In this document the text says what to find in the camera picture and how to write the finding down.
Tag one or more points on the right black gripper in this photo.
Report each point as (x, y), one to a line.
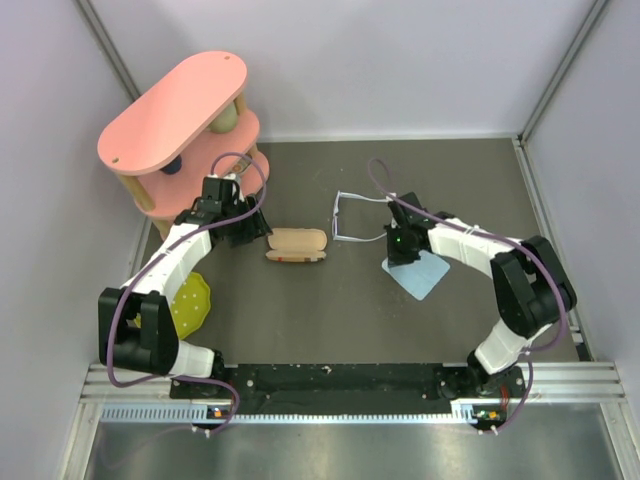
(394, 257)

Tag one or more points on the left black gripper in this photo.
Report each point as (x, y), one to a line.
(255, 227)

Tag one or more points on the light blue cleaning cloth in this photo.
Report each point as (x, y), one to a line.
(419, 278)

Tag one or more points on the plaid glasses case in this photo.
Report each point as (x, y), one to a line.
(296, 245)

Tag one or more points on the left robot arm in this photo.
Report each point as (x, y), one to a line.
(136, 327)

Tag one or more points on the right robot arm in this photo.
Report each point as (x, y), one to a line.
(532, 290)

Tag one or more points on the white sunglasses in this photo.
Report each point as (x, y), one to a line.
(351, 218)

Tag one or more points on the small bowl on shelf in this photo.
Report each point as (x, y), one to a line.
(240, 166)

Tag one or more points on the yellow-green dotted plate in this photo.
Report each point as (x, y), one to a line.
(191, 305)

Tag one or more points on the dark blue object on shelf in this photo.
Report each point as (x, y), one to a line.
(173, 167)

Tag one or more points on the beige ball on shelf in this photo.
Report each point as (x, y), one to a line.
(225, 122)

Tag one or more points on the pink tiered wooden shelf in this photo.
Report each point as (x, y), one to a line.
(171, 119)

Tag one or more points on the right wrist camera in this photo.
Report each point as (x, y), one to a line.
(407, 210)

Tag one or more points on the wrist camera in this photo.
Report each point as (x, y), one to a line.
(407, 210)
(220, 190)

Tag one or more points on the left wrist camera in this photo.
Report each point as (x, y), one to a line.
(220, 190)

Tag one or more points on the aluminium frame rail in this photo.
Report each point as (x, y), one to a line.
(543, 421)

